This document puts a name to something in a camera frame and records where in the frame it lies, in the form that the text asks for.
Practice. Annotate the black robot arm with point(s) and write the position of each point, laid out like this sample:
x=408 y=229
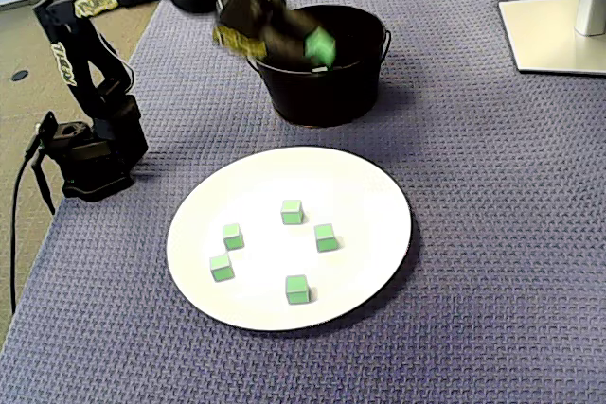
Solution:
x=64 y=63

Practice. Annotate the black metal bucket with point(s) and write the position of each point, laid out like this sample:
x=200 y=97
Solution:
x=341 y=96

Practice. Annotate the white monitor stand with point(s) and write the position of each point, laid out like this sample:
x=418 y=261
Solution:
x=544 y=35

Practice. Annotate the black table clamp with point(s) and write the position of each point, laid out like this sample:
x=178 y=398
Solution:
x=45 y=191

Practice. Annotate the white round plate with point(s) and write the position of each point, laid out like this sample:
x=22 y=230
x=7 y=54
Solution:
x=265 y=300

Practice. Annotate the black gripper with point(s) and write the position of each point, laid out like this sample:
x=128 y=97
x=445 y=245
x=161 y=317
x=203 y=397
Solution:
x=287 y=26

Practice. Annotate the black floor disc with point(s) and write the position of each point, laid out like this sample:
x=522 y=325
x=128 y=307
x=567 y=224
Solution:
x=20 y=75

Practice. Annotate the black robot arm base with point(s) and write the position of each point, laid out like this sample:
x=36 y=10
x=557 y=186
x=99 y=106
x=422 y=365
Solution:
x=94 y=177

